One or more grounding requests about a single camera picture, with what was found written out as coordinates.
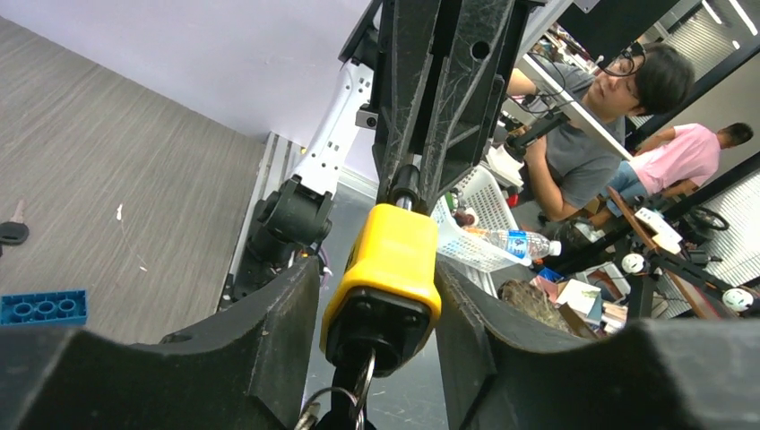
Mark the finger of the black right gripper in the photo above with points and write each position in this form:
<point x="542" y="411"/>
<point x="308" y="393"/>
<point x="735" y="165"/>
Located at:
<point x="406" y="34"/>
<point x="469" y="92"/>

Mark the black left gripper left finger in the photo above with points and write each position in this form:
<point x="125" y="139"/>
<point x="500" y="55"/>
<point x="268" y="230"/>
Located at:
<point x="242" y="368"/>

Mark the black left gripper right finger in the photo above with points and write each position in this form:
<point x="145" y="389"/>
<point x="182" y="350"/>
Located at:
<point x="502" y="369"/>

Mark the yellow padlock black shackle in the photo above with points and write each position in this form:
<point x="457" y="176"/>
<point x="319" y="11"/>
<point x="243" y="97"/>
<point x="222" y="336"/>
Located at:
<point x="386" y="304"/>

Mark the black head key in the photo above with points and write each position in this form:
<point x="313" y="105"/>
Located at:
<point x="14" y="231"/>

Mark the silver keys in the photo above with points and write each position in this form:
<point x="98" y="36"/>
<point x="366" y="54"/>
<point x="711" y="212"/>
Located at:
<point x="342" y="405"/>

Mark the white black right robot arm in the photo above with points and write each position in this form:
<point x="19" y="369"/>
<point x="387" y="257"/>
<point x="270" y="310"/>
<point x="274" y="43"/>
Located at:
<point x="428" y="78"/>

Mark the clear plastic water bottle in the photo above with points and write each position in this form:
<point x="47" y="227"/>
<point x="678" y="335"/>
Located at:
<point x="522" y="244"/>

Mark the white plastic basket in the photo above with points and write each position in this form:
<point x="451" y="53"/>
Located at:
<point x="482" y="244"/>

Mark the person in grey shirt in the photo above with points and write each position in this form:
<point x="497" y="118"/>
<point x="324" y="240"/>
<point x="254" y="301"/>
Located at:
<point x="566" y="168"/>

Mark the blue toy brick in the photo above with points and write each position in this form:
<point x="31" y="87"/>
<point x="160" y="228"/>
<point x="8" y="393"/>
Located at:
<point x="67" y="307"/>

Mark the person in pink shirt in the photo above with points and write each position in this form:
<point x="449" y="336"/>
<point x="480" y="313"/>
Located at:
<point x="680" y="158"/>

